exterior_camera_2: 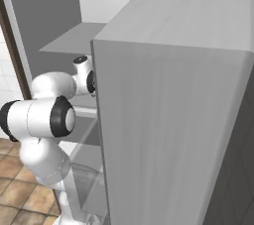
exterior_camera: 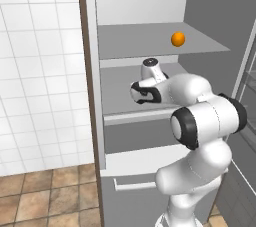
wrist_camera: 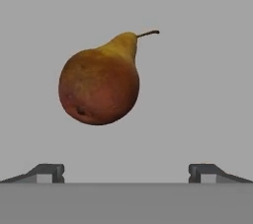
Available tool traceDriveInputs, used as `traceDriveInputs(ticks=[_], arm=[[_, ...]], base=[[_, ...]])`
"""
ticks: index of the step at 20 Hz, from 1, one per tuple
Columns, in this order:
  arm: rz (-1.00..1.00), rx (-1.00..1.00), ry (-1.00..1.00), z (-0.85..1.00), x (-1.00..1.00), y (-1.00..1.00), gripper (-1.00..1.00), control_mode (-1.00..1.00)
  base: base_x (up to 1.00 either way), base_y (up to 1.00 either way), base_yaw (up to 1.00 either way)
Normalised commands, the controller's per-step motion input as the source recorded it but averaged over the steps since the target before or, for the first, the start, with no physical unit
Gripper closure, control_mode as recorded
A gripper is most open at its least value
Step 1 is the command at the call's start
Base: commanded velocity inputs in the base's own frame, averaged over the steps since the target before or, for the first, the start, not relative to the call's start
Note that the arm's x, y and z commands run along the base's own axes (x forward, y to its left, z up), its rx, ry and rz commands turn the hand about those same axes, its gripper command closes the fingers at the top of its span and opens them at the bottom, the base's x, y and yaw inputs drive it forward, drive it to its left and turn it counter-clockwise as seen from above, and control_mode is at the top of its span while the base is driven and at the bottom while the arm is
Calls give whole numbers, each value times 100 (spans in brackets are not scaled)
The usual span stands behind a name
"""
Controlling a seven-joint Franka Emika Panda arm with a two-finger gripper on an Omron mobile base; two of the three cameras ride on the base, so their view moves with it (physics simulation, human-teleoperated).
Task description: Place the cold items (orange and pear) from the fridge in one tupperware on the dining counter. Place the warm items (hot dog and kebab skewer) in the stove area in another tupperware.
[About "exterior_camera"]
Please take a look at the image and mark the grey fridge door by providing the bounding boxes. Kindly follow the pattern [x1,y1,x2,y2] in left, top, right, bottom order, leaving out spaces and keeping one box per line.
[213,19,256,227]

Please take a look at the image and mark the orange fruit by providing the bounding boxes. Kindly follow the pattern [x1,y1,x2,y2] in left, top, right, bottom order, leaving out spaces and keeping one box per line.
[170,31,186,48]

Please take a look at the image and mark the brown cabinet side panel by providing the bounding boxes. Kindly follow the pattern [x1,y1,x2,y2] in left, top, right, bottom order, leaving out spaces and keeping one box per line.
[75,0,105,227]

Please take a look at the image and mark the grey open fridge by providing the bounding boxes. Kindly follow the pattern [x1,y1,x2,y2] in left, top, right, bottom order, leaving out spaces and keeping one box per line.
[83,0,256,227]

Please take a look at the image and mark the grey freezer drawer front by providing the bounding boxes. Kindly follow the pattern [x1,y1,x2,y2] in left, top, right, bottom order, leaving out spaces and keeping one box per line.
[99,144,221,227]

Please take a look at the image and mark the white drawer handle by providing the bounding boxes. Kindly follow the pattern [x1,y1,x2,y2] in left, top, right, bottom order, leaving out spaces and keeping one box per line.
[112,177,158,192]

